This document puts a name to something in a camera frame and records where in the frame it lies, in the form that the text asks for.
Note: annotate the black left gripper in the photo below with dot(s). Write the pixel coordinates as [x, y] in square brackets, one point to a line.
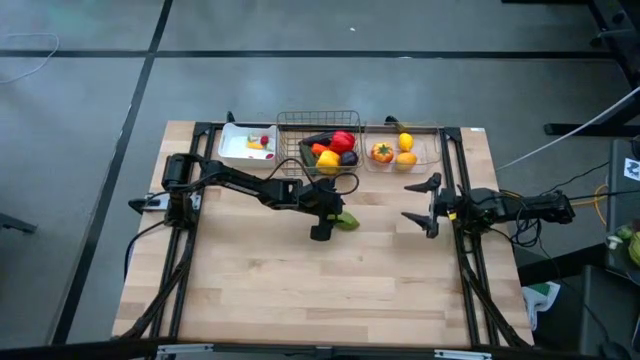
[325, 202]

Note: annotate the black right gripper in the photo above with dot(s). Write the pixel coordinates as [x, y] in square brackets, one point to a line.
[445, 207]

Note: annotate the light green squash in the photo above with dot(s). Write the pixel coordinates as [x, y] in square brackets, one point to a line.
[350, 221]

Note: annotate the yellow bell pepper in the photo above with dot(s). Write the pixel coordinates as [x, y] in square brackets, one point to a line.
[328, 161]

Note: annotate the orange fruit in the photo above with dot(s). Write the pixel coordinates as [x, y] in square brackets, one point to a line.
[406, 161]

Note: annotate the dark green cucumber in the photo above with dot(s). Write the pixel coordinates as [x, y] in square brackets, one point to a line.
[307, 159]

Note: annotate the dark purple onion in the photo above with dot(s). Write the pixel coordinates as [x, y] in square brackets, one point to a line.
[349, 158]

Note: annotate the orange carrot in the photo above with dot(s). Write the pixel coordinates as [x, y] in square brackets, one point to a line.
[319, 149]

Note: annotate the red bell pepper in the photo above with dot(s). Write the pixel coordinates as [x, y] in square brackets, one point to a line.
[342, 142]

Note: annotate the yellow lemon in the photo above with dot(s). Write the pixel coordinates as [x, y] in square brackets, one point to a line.
[406, 142]

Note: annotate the purple eggplant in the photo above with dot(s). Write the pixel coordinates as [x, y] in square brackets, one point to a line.
[315, 139]

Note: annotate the orange bell pepper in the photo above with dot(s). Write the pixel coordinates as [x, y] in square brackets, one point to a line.
[382, 153]

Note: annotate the small yellow corn cob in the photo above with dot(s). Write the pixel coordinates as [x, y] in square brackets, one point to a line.
[255, 146]

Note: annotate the small white green vegetable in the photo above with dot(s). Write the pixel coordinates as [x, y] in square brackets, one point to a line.
[253, 138]

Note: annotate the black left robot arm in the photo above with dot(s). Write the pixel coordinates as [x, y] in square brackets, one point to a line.
[240, 182]

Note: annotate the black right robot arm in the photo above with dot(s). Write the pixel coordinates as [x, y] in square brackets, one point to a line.
[520, 207]

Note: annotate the green spare produce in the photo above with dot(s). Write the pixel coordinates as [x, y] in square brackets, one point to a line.
[635, 247]

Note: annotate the clear plastic container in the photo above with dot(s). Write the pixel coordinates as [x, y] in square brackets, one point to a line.
[425, 150]

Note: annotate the black clamp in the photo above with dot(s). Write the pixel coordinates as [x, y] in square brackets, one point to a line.
[392, 121]
[230, 117]

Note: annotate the white plastic bin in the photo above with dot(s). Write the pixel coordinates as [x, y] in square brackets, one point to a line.
[232, 150]

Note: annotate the white green bag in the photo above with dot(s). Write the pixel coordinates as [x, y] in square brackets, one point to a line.
[540, 300]

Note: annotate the black metal stand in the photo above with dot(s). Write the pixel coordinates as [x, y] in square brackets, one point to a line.
[590, 130]

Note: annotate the grey cabinet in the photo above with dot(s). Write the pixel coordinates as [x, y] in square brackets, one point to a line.
[617, 200]

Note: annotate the black furniture foot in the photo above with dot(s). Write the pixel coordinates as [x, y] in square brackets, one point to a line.
[17, 223]

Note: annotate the black aluminium table frame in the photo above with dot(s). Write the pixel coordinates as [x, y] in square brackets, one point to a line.
[454, 134]

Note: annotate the silver bracket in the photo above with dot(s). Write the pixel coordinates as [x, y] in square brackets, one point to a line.
[462, 355]
[185, 349]

